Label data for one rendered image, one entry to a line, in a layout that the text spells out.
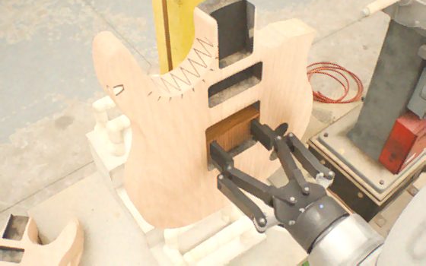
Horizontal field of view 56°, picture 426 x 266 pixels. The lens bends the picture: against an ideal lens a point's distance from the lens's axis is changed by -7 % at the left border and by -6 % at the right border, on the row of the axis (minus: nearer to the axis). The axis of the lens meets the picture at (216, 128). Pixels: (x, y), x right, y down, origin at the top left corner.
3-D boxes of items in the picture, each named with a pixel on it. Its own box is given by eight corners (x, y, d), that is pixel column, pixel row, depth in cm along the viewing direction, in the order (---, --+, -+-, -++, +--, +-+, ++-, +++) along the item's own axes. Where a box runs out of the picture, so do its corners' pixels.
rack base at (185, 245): (232, 198, 118) (232, 196, 117) (267, 237, 110) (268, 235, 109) (148, 251, 107) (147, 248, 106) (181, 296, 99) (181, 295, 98)
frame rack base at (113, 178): (173, 131, 135) (169, 91, 122) (201, 162, 127) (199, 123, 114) (97, 172, 124) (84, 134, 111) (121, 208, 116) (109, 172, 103)
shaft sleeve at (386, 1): (394, -11, 132) (402, -8, 130) (393, -2, 134) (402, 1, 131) (361, 5, 125) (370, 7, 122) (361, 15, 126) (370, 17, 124)
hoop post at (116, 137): (122, 144, 109) (115, 120, 102) (127, 152, 107) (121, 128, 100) (110, 150, 107) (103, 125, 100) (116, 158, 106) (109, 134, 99)
